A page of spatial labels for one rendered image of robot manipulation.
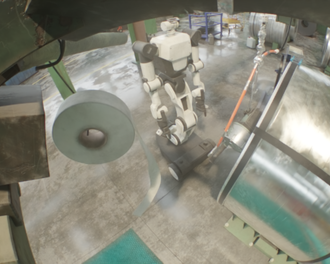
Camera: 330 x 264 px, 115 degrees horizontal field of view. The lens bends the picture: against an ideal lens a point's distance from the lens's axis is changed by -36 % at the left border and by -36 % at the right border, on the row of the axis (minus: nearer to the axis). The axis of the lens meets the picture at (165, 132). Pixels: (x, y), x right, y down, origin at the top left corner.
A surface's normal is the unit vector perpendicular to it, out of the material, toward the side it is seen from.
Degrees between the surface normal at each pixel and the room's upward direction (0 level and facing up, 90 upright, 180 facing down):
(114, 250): 0
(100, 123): 90
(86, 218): 0
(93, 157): 90
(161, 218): 0
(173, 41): 45
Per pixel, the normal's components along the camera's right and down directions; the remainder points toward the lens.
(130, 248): -0.12, -0.68
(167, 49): -0.18, 0.67
